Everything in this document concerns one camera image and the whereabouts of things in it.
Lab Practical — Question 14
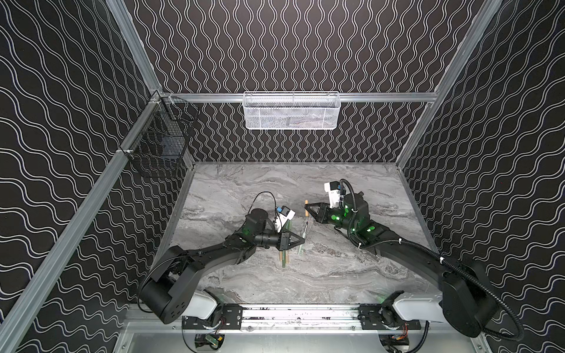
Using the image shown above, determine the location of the light green marker pen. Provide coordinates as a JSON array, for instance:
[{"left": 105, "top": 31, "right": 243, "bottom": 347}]
[{"left": 297, "top": 221, "right": 309, "bottom": 255}]

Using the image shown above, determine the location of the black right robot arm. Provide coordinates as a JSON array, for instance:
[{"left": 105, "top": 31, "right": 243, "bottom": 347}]
[{"left": 305, "top": 193, "right": 500, "bottom": 338}]

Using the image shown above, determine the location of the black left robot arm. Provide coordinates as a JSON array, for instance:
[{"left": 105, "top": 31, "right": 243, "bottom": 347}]
[{"left": 138, "top": 206, "right": 305, "bottom": 324}]

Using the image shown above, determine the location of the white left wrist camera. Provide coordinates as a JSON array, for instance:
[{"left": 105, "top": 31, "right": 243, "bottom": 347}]
[{"left": 274, "top": 206, "right": 296, "bottom": 232}]

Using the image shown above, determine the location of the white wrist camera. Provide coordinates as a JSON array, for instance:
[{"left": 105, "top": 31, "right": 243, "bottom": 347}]
[
  {"left": 324, "top": 181, "right": 344, "bottom": 208},
  {"left": 274, "top": 206, "right": 296, "bottom": 232}
]

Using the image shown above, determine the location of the left camera black cable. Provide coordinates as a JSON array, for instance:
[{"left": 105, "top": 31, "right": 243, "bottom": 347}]
[{"left": 246, "top": 190, "right": 279, "bottom": 217}]

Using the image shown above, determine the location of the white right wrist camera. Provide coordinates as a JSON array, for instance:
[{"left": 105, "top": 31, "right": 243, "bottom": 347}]
[{"left": 324, "top": 181, "right": 344, "bottom": 208}]

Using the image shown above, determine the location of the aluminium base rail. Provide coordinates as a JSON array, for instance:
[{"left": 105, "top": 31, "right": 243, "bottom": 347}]
[{"left": 123, "top": 303, "right": 482, "bottom": 335}]

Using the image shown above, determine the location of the white wire mesh basket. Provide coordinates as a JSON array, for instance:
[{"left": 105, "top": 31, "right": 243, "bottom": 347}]
[{"left": 242, "top": 91, "right": 341, "bottom": 130}]

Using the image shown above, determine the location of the black wire basket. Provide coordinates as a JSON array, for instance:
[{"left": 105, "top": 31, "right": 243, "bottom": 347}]
[{"left": 125, "top": 91, "right": 201, "bottom": 179}]

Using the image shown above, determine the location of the black corrugated cable conduit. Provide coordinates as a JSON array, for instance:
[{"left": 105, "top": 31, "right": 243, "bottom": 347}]
[{"left": 338, "top": 178, "right": 525, "bottom": 341}]

